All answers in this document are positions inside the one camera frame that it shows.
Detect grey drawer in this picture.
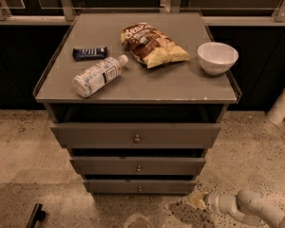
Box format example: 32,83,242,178
84,175,196,195
50,123,220,149
70,157,205,175

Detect dark blue snack bar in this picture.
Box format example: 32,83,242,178
72,47,107,62

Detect grey bottom drawer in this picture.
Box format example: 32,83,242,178
84,175,196,195

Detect white pillar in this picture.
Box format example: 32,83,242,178
267,87,285,124

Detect grey middle drawer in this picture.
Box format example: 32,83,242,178
70,157,205,175

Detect metal railing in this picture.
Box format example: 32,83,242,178
0,0,285,26

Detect white plastic bottle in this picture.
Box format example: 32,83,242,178
73,54,128,98

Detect black object on floor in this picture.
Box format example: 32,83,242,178
26,203,46,228

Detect white bowl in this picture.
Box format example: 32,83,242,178
198,42,238,75

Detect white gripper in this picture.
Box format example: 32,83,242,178
188,192,219,213

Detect brown yellow chip bag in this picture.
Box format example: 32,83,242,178
121,23,190,68

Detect grey drawer cabinet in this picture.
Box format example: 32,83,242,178
32,12,243,188

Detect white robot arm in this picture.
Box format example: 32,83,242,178
188,189,285,228

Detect grey top drawer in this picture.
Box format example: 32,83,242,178
50,123,220,149

